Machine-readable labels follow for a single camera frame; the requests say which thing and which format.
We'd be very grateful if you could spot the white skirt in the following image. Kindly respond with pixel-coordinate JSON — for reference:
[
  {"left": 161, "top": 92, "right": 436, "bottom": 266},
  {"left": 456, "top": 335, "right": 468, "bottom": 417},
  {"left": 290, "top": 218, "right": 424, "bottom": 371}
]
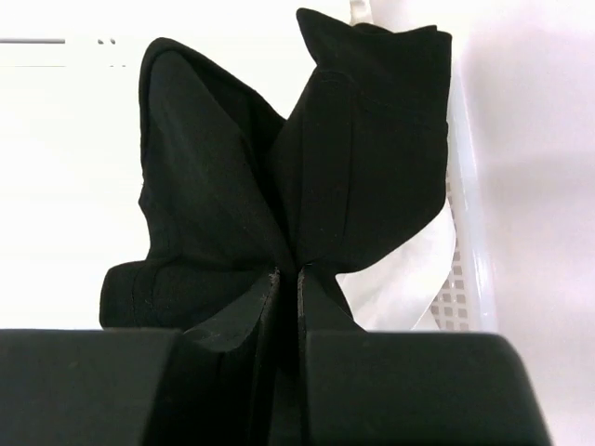
[{"left": 334, "top": 1, "right": 456, "bottom": 331}]

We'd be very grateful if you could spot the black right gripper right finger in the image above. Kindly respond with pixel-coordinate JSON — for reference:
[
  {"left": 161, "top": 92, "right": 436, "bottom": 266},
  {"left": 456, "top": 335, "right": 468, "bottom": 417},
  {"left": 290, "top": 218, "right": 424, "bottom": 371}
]
[{"left": 297, "top": 269, "right": 550, "bottom": 445}]

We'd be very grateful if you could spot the white plastic laundry basket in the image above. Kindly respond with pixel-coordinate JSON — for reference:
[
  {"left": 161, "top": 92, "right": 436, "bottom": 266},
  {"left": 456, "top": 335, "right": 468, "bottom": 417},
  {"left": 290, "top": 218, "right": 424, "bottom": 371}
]
[{"left": 348, "top": 0, "right": 499, "bottom": 332}]

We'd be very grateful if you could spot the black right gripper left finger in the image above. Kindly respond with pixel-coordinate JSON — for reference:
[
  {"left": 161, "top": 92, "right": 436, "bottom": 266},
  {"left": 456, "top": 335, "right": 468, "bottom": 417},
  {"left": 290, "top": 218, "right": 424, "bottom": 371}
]
[{"left": 1, "top": 271, "right": 279, "bottom": 445}]

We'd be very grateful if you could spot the black skirt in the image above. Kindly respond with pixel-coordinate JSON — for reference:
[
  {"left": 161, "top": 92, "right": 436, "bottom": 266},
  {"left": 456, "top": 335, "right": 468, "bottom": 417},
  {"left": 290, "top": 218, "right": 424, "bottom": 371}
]
[{"left": 99, "top": 8, "right": 452, "bottom": 330}]

